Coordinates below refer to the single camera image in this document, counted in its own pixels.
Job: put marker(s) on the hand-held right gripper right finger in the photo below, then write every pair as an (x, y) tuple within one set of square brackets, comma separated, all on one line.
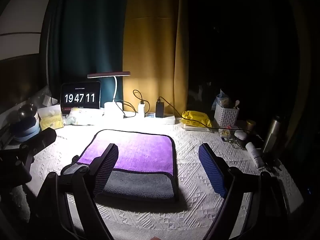
[(212, 171)]

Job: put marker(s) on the white charger plug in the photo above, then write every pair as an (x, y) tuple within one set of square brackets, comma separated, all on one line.
[(141, 108)]

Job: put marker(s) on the purple and grey towel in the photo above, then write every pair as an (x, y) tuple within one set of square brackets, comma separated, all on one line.
[(140, 152)]

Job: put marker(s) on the white tube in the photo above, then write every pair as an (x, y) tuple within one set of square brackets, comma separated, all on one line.
[(255, 155)]

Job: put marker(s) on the blue packet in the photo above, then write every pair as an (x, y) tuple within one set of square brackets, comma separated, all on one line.
[(221, 97)]

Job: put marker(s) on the yellow curtain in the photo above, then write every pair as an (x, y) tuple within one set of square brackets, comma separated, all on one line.
[(155, 42)]

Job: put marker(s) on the clear plastic wipes packet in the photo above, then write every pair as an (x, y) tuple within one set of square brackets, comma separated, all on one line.
[(83, 117)]

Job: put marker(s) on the white desk lamp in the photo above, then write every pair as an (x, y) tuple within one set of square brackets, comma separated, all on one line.
[(113, 106)]

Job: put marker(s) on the white perforated basket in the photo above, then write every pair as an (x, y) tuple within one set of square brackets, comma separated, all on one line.
[(226, 116)]

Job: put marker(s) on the white textured tablecloth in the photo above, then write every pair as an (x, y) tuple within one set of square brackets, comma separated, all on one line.
[(200, 205)]

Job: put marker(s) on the tablet with clock display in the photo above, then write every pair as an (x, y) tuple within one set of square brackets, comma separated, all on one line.
[(80, 97)]

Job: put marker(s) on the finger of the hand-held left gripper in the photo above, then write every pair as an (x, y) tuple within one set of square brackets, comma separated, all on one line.
[(41, 137)]

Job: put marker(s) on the steel vacuum bottle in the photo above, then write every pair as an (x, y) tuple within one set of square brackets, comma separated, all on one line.
[(272, 135)]

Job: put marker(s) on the white earbuds case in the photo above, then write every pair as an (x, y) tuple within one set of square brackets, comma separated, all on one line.
[(240, 135)]

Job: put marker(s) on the yellow wipes packet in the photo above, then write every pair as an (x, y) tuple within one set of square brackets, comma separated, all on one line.
[(197, 118)]

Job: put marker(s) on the gold can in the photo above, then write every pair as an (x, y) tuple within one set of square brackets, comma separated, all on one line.
[(251, 125)]

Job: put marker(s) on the yellow tissue pack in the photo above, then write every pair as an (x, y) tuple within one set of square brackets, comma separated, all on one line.
[(51, 122)]

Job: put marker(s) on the teal curtain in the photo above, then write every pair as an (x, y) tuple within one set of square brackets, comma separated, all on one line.
[(87, 30)]

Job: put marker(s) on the white power strip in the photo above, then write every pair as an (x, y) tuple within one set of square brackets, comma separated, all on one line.
[(165, 118)]

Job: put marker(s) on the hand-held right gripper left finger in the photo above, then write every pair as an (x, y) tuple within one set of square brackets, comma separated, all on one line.
[(108, 168)]

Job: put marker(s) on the small yellow tape rolls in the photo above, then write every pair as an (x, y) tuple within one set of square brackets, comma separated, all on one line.
[(225, 133)]

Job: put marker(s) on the blue round container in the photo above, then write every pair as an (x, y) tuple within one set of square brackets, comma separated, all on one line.
[(26, 130)]

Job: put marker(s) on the small white box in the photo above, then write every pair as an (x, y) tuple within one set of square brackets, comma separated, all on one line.
[(47, 100)]

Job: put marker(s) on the black charger plug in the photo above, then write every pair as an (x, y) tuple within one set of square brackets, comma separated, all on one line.
[(159, 110)]

